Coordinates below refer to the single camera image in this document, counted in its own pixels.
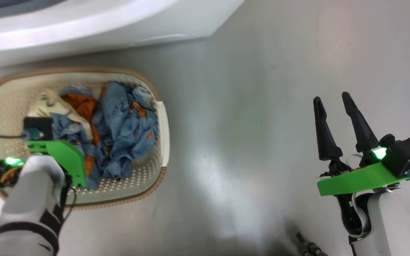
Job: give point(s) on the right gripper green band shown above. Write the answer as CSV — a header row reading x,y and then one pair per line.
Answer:
x,y
358,179

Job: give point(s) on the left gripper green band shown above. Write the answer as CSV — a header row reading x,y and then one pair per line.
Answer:
x,y
66,156

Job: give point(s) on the cream white garment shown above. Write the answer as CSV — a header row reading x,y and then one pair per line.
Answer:
x,y
48,105

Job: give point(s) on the cream perforated laundry basket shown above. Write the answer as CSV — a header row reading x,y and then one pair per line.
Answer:
x,y
141,174

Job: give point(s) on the white washing machine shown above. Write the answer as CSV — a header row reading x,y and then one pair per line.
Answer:
x,y
84,39

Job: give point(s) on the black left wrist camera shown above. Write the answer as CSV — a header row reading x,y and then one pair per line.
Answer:
x,y
37,124

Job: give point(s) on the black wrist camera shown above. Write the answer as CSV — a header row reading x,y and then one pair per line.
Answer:
x,y
406,156
37,124

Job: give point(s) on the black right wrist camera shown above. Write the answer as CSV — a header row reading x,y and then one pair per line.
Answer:
x,y
406,156

